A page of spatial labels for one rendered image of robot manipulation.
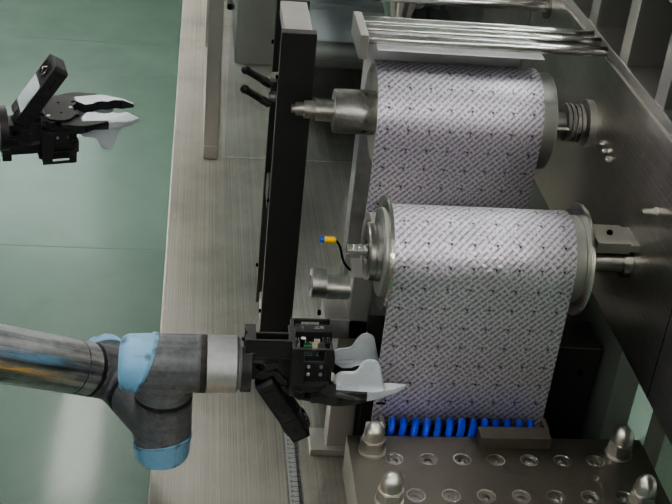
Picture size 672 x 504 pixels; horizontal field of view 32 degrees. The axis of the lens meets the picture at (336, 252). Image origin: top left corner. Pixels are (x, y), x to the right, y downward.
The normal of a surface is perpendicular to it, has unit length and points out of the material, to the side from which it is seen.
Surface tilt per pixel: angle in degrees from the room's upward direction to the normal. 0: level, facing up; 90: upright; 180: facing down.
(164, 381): 90
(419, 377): 90
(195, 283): 0
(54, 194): 0
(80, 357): 51
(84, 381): 94
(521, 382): 90
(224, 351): 26
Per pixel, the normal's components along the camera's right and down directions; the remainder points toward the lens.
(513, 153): 0.09, 0.54
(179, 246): 0.09, -0.86
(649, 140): -0.99, -0.04
